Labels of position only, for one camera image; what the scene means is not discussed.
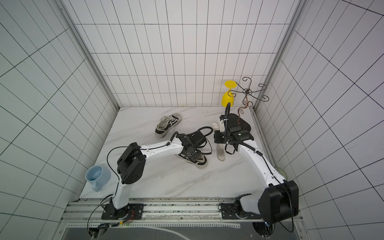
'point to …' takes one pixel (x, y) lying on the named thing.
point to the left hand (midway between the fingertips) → (190, 156)
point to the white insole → (220, 146)
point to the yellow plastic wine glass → (228, 96)
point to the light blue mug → (98, 176)
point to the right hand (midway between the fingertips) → (217, 133)
